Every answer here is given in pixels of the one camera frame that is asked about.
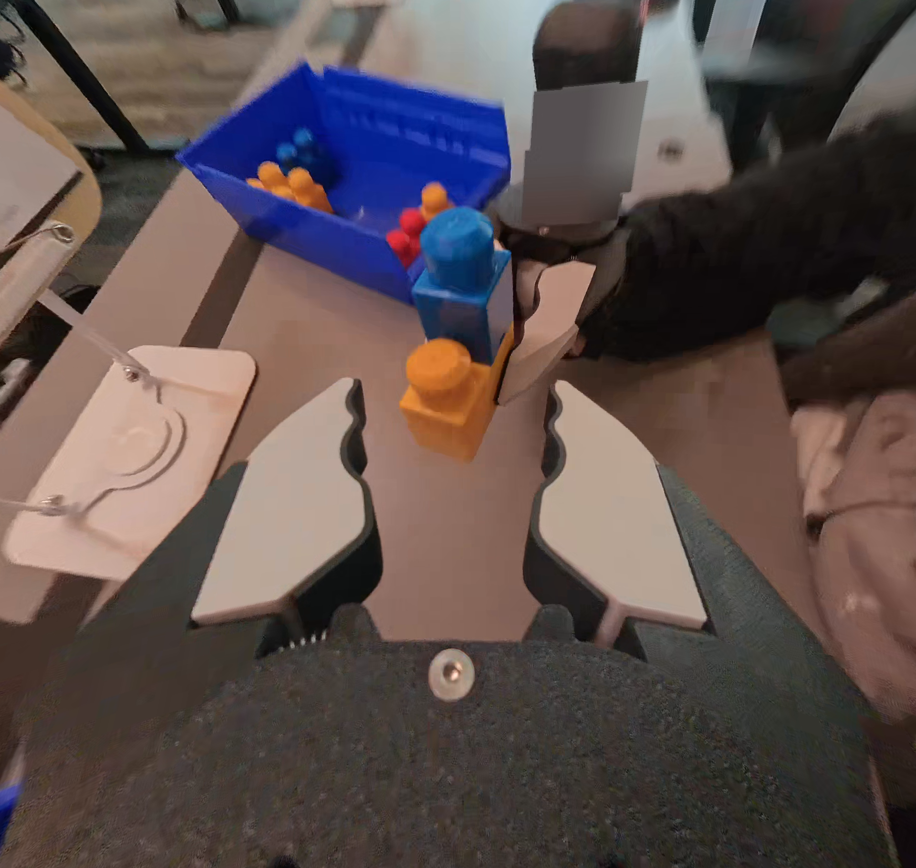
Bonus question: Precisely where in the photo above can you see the blue mega block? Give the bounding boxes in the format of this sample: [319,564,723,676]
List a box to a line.
[411,206,514,368]

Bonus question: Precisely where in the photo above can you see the black fleece jacket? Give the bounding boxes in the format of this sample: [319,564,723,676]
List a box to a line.
[776,296,916,411]

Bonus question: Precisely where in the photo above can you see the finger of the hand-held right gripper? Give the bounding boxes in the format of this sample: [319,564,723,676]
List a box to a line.
[496,260,598,407]

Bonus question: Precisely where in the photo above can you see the orange mega block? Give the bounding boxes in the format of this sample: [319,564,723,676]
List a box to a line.
[398,331,516,463]

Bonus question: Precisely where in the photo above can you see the black mesh office chair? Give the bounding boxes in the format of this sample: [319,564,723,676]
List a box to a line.
[690,0,916,157]

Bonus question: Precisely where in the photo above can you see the cluster of mega blocks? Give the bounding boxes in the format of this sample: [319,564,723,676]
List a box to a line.
[245,127,455,268]

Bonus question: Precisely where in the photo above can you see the white display stand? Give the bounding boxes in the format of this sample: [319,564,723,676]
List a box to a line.
[0,289,257,583]

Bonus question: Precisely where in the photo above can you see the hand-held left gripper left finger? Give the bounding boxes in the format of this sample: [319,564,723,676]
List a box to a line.
[192,378,382,629]

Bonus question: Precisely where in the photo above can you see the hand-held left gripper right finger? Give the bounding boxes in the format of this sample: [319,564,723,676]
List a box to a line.
[524,380,709,643]

